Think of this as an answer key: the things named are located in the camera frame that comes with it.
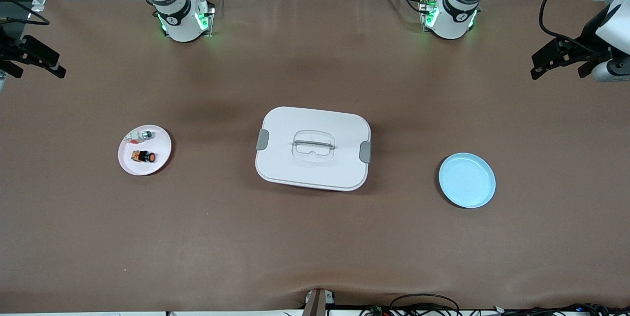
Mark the white lidded storage box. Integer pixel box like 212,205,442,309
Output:
255,106,372,192

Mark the pink round plate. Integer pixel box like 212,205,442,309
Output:
118,125,172,176

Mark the light blue round plate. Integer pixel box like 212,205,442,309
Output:
439,153,497,209

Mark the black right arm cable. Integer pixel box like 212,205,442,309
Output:
0,0,51,26

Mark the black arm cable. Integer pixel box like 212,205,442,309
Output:
539,0,611,56
0,0,51,26

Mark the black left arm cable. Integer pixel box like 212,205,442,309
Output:
539,0,611,56

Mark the white switch with green button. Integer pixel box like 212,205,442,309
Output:
125,130,153,145

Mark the black cable bundle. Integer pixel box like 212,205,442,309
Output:
359,304,630,316

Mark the black looped cable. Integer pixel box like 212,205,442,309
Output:
388,293,461,316

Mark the metal clamp bracket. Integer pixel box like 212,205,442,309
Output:
302,288,336,316

